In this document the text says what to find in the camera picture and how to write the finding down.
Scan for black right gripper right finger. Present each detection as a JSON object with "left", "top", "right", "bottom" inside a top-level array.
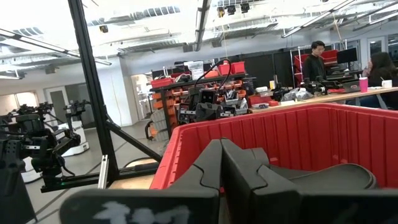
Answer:
[{"left": 220, "top": 138, "right": 398, "bottom": 224}]

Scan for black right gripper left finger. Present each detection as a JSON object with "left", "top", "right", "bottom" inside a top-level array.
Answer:
[{"left": 58, "top": 139, "right": 223, "bottom": 224}]

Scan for black slide sandal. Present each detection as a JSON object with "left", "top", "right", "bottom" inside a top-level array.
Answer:
[{"left": 244, "top": 147, "right": 379, "bottom": 191}]

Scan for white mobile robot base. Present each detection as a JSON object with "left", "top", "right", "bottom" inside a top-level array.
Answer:
[{"left": 57, "top": 119, "right": 91, "bottom": 157}]

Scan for red plastic bin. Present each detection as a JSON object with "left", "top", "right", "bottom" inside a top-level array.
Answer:
[{"left": 149, "top": 103, "right": 398, "bottom": 194}]

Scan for white storage container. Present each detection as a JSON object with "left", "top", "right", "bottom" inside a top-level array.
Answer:
[{"left": 183, "top": 60, "right": 205, "bottom": 80}]

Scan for rack with red bins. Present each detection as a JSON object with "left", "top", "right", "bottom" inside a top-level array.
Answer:
[{"left": 149, "top": 60, "right": 250, "bottom": 142}]

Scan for clear plastic bag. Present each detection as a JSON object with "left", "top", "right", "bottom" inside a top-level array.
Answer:
[{"left": 280, "top": 87, "right": 315, "bottom": 102}]

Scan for person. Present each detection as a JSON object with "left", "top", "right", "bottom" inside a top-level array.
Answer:
[
  {"left": 302, "top": 40, "right": 328, "bottom": 82},
  {"left": 361, "top": 51, "right": 398, "bottom": 110}
]

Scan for wooden workbench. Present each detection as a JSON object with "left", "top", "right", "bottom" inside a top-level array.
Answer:
[{"left": 248, "top": 86, "right": 398, "bottom": 114}]

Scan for black robot arms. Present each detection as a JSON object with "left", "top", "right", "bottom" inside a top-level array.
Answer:
[{"left": 63, "top": 99, "right": 91, "bottom": 125}]

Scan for small black monitor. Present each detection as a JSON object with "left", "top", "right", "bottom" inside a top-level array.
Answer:
[{"left": 336, "top": 47, "right": 359, "bottom": 65}]

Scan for silver metal bracket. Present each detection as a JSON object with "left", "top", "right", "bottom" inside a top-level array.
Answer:
[{"left": 97, "top": 154, "right": 110, "bottom": 190}]

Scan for black aluminium side frame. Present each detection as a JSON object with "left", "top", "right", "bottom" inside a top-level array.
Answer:
[{"left": 40, "top": 0, "right": 163, "bottom": 194}]

